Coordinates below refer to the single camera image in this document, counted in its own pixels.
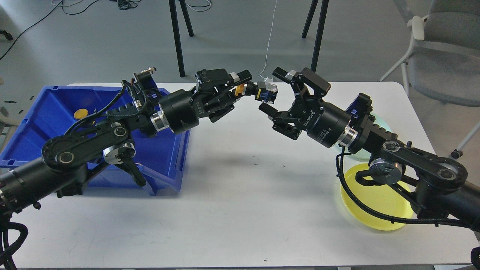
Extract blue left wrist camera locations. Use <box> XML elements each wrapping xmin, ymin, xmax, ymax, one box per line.
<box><xmin>132</xmin><ymin>67</ymin><xmax>162</xmax><ymax>110</ymax></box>

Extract black tripod legs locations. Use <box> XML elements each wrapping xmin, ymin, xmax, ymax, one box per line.
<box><xmin>168</xmin><ymin>0</ymin><xmax>195</xmax><ymax>78</ymax></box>
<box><xmin>301</xmin><ymin>0</ymin><xmax>330</xmax><ymax>72</ymax></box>

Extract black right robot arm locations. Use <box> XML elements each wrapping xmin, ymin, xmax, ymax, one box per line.
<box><xmin>254</xmin><ymin>67</ymin><xmax>480</xmax><ymax>232</ymax></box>

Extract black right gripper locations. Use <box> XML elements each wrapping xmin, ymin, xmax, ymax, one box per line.
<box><xmin>258</xmin><ymin>67</ymin><xmax>349</xmax><ymax>148</ymax></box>

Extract black cables on floor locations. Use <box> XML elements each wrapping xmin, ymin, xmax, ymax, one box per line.
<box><xmin>0</xmin><ymin>0</ymin><xmax>143</xmax><ymax>60</ymax></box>

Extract grey office chair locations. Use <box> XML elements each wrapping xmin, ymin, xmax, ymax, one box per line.
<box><xmin>379</xmin><ymin>0</ymin><xmax>480</xmax><ymax>159</ymax></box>

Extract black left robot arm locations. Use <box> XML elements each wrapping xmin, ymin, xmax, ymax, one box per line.
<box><xmin>1</xmin><ymin>67</ymin><xmax>252</xmax><ymax>270</ymax></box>

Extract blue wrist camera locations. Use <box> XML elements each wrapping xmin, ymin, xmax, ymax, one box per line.
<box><xmin>346</xmin><ymin>93</ymin><xmax>373</xmax><ymax>126</ymax></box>
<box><xmin>132</xmin><ymin>67</ymin><xmax>162</xmax><ymax>110</ymax></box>

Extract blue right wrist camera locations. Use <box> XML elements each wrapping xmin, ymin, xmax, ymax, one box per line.
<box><xmin>346</xmin><ymin>93</ymin><xmax>373</xmax><ymax>126</ymax></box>

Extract yellow plate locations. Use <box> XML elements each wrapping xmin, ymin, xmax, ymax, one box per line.
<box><xmin>340</xmin><ymin>163</ymin><xmax>414</xmax><ymax>231</ymax></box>

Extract black tripod right legs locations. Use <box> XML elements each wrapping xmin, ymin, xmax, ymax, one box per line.
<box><xmin>301</xmin><ymin>0</ymin><xmax>330</xmax><ymax>72</ymax></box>

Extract white cable on floor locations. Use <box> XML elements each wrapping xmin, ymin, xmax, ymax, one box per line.
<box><xmin>259</xmin><ymin>0</ymin><xmax>279</xmax><ymax>83</ymax></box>

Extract yellow push button in corner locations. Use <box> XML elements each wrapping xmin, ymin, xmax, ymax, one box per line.
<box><xmin>73</xmin><ymin>109</ymin><xmax>89</xmax><ymax>120</ymax></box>

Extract yellow push button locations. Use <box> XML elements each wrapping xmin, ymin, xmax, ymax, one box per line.
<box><xmin>233</xmin><ymin>81</ymin><xmax>278</xmax><ymax>104</ymax></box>
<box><xmin>73</xmin><ymin>109</ymin><xmax>89</xmax><ymax>120</ymax></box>

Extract light green plate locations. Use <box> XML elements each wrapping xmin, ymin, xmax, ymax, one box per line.
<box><xmin>334</xmin><ymin>109</ymin><xmax>398</xmax><ymax>159</ymax></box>

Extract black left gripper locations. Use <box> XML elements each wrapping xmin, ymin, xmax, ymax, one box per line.
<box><xmin>157</xmin><ymin>69</ymin><xmax>252</xmax><ymax>134</ymax></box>

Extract blue plastic bin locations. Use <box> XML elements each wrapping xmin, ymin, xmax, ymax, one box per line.
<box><xmin>1</xmin><ymin>87</ymin><xmax>189</xmax><ymax>195</ymax></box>

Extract black tripod left legs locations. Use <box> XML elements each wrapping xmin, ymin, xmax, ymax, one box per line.
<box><xmin>168</xmin><ymin>0</ymin><xmax>195</xmax><ymax>78</ymax></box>

